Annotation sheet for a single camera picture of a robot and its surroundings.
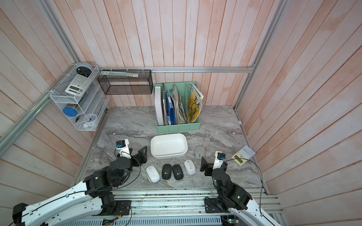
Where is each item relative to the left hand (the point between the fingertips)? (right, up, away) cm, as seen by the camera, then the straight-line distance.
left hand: (140, 150), depth 73 cm
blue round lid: (-40, +21, +4) cm, 45 cm away
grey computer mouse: (+35, -5, +20) cm, 40 cm away
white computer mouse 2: (+27, -13, +13) cm, 33 cm away
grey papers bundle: (+22, +19, +29) cm, 41 cm away
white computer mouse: (+5, -17, +9) cm, 20 cm away
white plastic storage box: (+12, -2, +24) cm, 28 cm away
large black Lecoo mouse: (+20, -16, +12) cm, 28 cm away
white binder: (+7, +25, +18) cm, 31 cm away
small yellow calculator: (+62, -8, +18) cm, 65 cm away
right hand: (+38, -5, +6) cm, 38 cm away
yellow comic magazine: (+32, +29, +28) cm, 52 cm away
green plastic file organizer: (+24, +41, +34) cm, 58 cm away
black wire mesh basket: (-19, +45, +31) cm, 58 cm away
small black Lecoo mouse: (+13, -16, +11) cm, 23 cm away
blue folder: (+15, +23, +20) cm, 34 cm away
